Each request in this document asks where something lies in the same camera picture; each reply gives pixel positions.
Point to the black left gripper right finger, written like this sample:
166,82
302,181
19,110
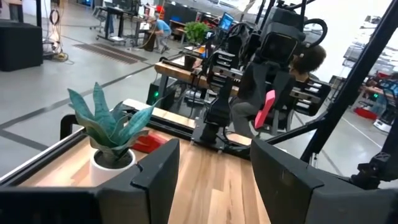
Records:
292,193

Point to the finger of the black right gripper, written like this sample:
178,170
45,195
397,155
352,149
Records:
284,93
252,87

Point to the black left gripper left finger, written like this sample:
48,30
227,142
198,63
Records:
155,186

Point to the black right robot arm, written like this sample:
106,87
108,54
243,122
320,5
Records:
217,112

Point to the person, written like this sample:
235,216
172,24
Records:
161,29
311,57

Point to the red tape dispenser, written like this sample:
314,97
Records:
149,143

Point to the white plant pot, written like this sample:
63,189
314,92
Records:
101,174

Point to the red bin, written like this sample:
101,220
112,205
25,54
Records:
365,113

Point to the lit computer monitor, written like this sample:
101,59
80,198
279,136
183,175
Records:
226,21

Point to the wooden background table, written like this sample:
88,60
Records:
177,73

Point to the green snake plant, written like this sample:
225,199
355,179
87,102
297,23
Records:
109,124

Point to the bushy green potted plant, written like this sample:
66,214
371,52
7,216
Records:
196,31

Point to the computer tower green light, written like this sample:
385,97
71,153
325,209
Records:
157,93

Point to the brown floor mat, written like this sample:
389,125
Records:
109,53

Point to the black rolling desk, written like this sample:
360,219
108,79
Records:
119,14

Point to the black cabinet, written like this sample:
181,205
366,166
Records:
20,45

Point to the black aluminium frame post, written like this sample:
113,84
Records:
354,81

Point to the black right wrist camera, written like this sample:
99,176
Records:
278,43

